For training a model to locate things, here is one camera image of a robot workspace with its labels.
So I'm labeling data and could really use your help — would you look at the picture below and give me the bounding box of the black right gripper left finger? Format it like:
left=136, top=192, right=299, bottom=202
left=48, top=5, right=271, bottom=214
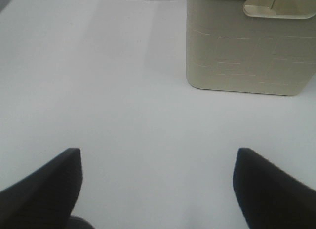
left=0, top=148, right=82, bottom=229

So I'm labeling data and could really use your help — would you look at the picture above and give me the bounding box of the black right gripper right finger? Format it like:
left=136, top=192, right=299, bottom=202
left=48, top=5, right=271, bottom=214
left=233, top=148, right=316, bottom=229

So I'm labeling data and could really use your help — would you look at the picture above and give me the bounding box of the beige plastic bin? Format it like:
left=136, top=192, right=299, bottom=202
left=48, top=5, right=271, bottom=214
left=186, top=0, right=316, bottom=96

